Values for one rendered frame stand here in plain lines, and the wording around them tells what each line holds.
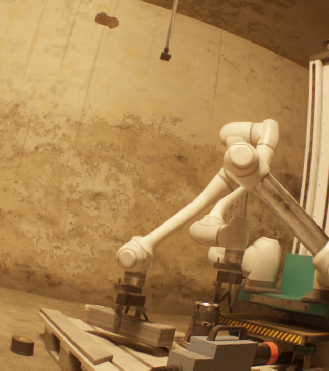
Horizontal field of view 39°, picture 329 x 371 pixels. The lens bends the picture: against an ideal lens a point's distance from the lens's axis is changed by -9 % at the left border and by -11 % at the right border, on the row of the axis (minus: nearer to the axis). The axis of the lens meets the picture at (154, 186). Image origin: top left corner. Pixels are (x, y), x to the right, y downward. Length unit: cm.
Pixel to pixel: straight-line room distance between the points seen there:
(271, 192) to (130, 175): 271
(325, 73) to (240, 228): 105
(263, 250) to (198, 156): 249
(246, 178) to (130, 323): 74
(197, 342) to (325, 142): 135
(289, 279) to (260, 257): 20
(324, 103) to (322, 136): 19
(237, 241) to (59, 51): 283
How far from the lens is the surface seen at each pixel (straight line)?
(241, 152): 186
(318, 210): 251
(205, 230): 225
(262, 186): 190
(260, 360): 181
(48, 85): 439
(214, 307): 217
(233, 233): 218
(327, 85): 268
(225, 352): 163
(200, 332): 216
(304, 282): 239
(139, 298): 213
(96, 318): 220
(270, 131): 245
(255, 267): 243
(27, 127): 428
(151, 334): 199
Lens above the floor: 59
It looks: 7 degrees up
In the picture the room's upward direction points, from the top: 10 degrees clockwise
